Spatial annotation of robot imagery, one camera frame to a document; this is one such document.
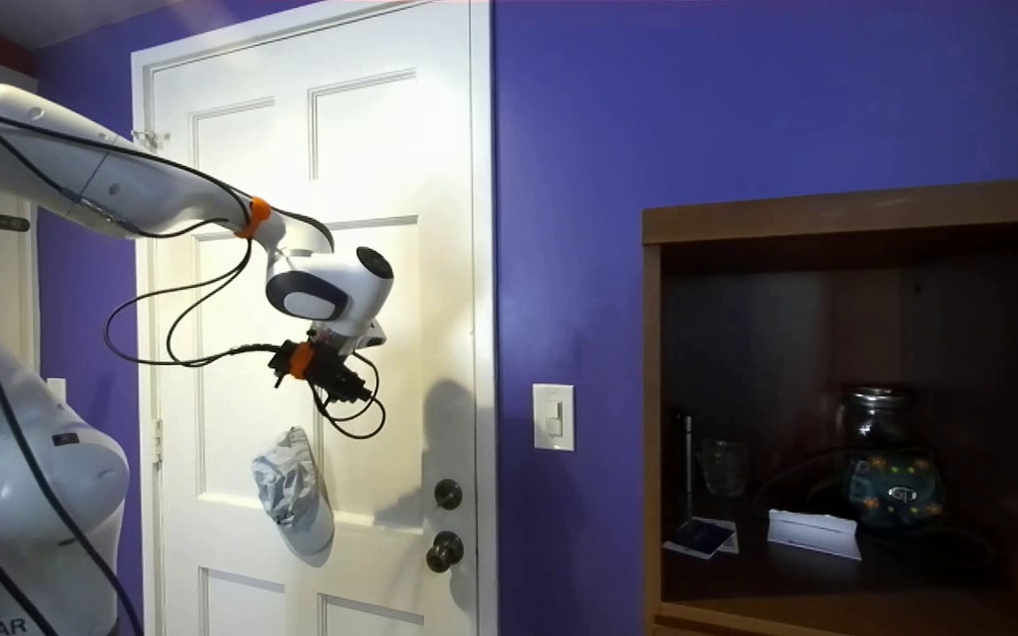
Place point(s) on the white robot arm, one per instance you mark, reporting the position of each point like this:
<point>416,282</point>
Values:
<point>65,482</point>

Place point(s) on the white light switch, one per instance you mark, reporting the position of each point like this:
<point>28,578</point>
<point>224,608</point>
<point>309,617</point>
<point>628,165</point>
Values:
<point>554,417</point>

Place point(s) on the white card on shelf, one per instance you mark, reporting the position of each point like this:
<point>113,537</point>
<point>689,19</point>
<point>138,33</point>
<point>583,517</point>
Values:
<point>814,532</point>

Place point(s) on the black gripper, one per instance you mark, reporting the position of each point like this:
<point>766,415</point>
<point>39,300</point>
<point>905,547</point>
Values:
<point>322,368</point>

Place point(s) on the dark deadbolt lock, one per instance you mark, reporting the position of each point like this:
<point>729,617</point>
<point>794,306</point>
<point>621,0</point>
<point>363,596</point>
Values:
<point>445,497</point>

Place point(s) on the dark door knob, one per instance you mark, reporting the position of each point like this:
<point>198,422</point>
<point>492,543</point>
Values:
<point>445,550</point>

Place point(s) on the light blue cap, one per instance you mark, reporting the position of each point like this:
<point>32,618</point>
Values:
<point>294,497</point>

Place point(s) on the dark wooden cabinet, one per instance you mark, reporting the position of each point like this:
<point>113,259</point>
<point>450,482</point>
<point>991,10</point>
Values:
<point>832,415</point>

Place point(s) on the clear drinking glass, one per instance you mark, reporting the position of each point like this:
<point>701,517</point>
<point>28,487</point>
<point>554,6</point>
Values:
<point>721,468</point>

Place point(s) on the white panel door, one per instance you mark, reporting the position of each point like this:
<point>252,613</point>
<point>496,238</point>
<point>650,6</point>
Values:
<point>373,118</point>

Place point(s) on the small dark book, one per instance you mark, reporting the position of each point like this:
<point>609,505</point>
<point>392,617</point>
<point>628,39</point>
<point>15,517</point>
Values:
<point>701,537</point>

